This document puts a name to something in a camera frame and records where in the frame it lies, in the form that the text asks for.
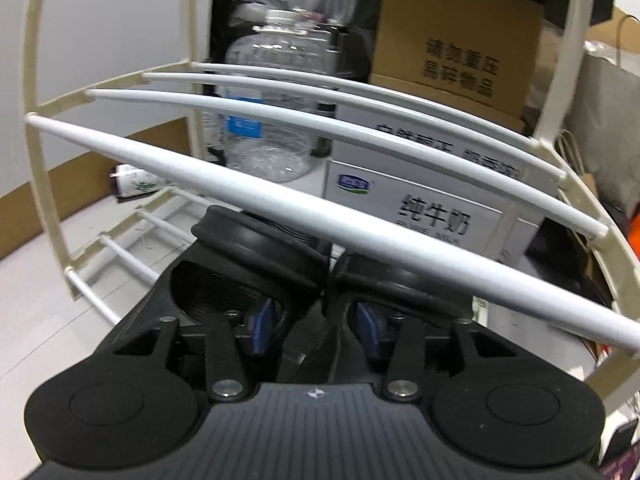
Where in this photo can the white milk carton box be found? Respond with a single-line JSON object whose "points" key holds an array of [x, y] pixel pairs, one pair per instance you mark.
{"points": [[380, 210]]}

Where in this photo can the brown cardboard box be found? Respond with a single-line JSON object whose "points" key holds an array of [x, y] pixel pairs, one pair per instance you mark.
{"points": [[450, 20]]}

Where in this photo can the black rubber clog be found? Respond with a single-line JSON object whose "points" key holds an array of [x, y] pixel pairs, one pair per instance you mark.
{"points": [[400, 280], [260, 250]]}

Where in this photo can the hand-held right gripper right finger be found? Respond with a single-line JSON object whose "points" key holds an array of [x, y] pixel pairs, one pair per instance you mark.
{"points": [[370, 332]]}

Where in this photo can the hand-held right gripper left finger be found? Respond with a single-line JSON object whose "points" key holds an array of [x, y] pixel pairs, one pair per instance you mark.
{"points": [[262, 327]]}

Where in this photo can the clear plastic water bottle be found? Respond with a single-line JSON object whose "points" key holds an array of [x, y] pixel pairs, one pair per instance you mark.
{"points": [[280, 50]]}

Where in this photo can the white shoe rack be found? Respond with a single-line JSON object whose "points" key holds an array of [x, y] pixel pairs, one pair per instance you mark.
{"points": [[280, 202]]}

